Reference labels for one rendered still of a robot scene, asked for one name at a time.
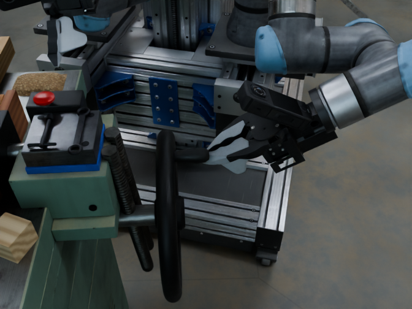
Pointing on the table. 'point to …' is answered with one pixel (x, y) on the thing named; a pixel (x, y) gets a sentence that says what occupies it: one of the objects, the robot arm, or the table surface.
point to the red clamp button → (43, 98)
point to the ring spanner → (79, 132)
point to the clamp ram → (7, 149)
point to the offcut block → (16, 236)
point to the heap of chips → (39, 83)
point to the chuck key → (45, 134)
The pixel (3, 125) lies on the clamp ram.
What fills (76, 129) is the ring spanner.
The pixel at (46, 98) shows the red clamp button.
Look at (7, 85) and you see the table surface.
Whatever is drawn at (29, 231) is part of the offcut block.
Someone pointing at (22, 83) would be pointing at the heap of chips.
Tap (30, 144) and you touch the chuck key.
